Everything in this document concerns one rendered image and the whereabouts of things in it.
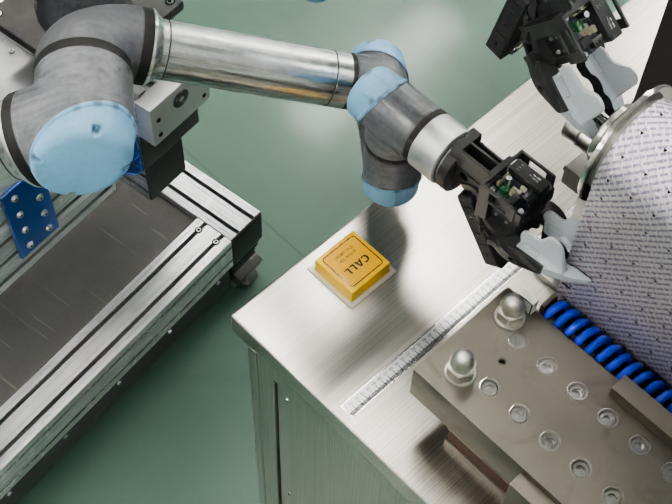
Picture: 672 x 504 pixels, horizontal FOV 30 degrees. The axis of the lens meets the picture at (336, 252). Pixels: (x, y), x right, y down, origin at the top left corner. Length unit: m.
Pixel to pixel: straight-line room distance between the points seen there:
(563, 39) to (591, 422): 0.42
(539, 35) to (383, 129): 0.26
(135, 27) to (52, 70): 0.12
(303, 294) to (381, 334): 0.11
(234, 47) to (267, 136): 1.33
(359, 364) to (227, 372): 1.03
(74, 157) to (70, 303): 1.03
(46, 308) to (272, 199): 0.62
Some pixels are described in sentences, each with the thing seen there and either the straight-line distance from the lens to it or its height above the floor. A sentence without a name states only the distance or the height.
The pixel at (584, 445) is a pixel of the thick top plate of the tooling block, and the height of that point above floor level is 1.03.
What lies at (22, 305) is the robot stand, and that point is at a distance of 2.47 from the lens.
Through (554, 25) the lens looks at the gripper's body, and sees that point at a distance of 1.30.
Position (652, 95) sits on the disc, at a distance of 1.32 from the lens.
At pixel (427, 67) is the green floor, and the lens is 3.05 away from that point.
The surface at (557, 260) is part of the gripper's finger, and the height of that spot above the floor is 1.12.
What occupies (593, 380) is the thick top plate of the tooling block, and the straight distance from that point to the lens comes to 1.45.
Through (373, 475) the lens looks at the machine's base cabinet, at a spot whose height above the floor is 0.83.
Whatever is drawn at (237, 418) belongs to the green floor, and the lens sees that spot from 2.53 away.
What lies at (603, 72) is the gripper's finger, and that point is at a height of 1.28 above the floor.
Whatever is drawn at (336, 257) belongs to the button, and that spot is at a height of 0.92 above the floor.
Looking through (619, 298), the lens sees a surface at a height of 1.10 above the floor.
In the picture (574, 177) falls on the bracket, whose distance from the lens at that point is 1.47.
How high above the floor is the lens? 2.29
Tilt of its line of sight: 57 degrees down
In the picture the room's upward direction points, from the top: 2 degrees clockwise
